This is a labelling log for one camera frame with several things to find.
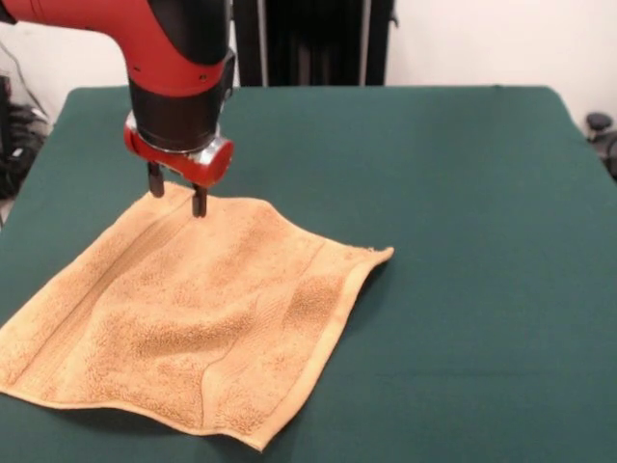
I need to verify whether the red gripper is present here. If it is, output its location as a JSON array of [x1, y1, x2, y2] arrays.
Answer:
[[122, 111, 236, 219]]

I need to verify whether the tan terry towel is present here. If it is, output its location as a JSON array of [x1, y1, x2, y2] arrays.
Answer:
[[0, 182, 395, 453]]

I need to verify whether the black box device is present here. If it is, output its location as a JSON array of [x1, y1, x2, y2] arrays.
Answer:
[[0, 74, 12, 146]]

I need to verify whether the black upright stand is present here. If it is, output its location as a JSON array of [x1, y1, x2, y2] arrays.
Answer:
[[229, 0, 400, 88]]

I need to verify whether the dark green table cloth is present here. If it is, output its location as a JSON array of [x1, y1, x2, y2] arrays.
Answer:
[[0, 84, 617, 463]]

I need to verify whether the black round floor object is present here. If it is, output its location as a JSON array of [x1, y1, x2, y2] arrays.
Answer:
[[585, 111, 617, 182]]

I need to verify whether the black coiled cable bundle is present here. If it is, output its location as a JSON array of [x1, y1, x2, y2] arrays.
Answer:
[[0, 103, 52, 200]]

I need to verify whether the thin grey cable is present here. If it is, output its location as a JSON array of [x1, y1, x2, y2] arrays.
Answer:
[[0, 41, 49, 117]]

